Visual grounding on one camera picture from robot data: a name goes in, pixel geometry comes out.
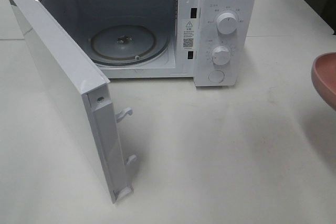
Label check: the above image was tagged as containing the pink round plate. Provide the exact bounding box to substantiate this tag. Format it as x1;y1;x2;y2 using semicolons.
311;52;335;110

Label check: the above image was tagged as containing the round white door release button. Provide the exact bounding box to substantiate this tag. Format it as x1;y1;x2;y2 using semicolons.
208;70;225;83

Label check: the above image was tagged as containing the white timer knob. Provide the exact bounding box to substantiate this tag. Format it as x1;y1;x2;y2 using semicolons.
212;46;231;66

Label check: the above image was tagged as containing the white warning label sticker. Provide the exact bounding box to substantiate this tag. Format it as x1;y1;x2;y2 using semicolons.
182;19;196;49

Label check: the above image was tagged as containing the white upper microwave knob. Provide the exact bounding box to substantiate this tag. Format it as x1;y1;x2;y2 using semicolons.
215;10;238;35

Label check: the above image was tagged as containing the white microwave oven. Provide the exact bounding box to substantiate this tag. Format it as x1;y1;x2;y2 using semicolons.
39;0;255;87

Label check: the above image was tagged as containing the glass microwave turntable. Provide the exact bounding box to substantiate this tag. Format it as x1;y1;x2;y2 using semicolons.
90;25;170;66

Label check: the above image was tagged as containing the white microwave door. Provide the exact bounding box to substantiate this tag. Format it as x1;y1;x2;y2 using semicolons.
9;0;136;202

